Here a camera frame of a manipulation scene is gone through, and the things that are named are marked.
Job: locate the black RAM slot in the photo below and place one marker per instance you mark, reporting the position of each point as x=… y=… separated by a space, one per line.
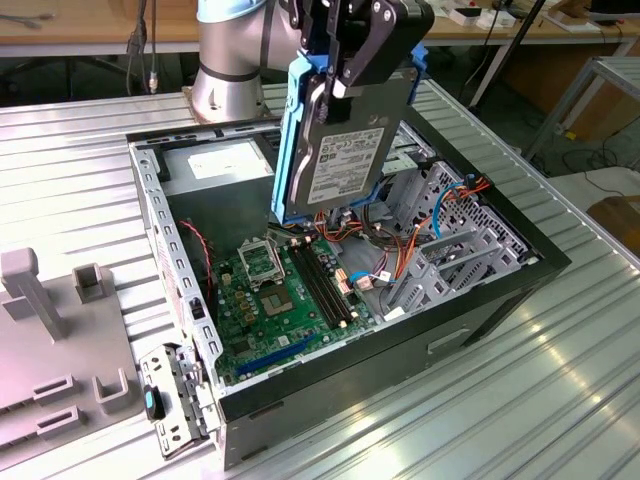
x=315 y=287
x=327 y=282

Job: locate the perforated metal disk bay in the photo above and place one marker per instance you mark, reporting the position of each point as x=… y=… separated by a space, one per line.
x=495 y=220

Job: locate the black slanted pole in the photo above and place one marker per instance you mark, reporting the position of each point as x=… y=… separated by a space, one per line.
x=522 y=30

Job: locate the grey metal drive cage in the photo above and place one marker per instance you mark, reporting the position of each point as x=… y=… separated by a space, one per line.
x=405 y=195

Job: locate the metal slot cover bracket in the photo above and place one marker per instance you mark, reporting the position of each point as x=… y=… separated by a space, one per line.
x=167 y=430

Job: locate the blue expansion slot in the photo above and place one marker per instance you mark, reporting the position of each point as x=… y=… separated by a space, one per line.
x=275 y=356

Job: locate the CPU socket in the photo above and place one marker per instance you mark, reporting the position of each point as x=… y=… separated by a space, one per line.
x=276 y=301

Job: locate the green motherboard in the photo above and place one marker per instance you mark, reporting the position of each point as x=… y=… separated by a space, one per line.
x=260 y=350

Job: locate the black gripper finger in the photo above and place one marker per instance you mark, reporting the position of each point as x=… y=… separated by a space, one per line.
x=377 y=45
x=325 y=30

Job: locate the hard disk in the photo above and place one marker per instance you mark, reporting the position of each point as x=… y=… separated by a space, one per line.
x=345 y=160

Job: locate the grey power supply box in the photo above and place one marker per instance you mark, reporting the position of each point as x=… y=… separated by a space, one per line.
x=220 y=210

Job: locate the small white box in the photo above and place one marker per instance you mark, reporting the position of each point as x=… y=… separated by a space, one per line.
x=467 y=19

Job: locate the brown cardboard box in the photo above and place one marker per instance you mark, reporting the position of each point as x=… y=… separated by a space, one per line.
x=617 y=215
x=600 y=115

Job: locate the grey parts rack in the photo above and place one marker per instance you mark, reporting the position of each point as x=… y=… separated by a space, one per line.
x=50 y=350

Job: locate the black latch with blue tab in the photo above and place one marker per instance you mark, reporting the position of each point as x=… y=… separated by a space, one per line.
x=155 y=407

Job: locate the black open PC case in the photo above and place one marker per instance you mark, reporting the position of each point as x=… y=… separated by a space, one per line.
x=350 y=370

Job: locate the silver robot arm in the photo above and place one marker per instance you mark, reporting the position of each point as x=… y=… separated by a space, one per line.
x=225 y=75

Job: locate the light wooden desk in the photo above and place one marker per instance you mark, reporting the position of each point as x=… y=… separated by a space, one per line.
x=75 y=25

